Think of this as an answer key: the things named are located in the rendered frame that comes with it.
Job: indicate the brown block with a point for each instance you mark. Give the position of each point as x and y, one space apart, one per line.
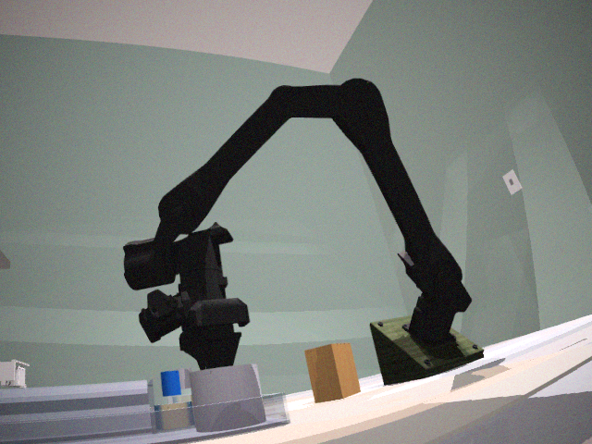
332 372

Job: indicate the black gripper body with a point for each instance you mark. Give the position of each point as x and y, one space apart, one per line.
212 313

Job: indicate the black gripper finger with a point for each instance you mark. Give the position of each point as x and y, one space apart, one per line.
197 355
218 350

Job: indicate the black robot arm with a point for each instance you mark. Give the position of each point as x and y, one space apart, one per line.
358 109

